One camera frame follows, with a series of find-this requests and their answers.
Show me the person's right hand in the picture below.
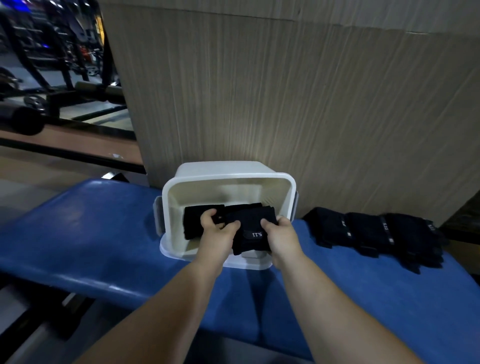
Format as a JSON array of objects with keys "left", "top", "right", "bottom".
[{"left": 260, "top": 216, "right": 305, "bottom": 270}]

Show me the person's left hand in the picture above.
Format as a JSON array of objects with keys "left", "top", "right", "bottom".
[{"left": 195, "top": 209, "right": 241, "bottom": 268}]

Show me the black glove with white label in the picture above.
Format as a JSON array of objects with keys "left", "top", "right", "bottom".
[{"left": 224, "top": 203, "right": 279, "bottom": 256}]

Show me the person's left forearm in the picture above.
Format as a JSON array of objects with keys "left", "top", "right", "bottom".
[{"left": 73, "top": 258, "right": 226, "bottom": 364}]

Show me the person's right forearm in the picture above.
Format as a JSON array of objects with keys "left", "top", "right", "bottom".
[{"left": 271, "top": 256, "right": 425, "bottom": 364}]

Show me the white plastic bin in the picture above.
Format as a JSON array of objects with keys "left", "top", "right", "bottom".
[{"left": 153, "top": 161, "right": 299, "bottom": 271}]

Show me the blue padded bench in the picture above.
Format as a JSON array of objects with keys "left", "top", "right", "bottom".
[{"left": 0, "top": 178, "right": 480, "bottom": 364}]

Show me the brown box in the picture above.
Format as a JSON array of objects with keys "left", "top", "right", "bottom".
[{"left": 438, "top": 193, "right": 480, "bottom": 265}]

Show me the round weight plate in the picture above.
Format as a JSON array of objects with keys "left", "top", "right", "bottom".
[{"left": 22, "top": 94, "right": 49, "bottom": 114}]

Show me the black padded roller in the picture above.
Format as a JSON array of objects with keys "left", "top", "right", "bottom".
[{"left": 0, "top": 102, "right": 45, "bottom": 136}]

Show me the black metal bench frame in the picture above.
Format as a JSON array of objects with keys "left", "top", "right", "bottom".
[{"left": 0, "top": 275, "right": 92, "bottom": 364}]

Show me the black gym machine frame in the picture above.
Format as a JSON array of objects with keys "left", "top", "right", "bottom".
[{"left": 0, "top": 0, "right": 118, "bottom": 96}]

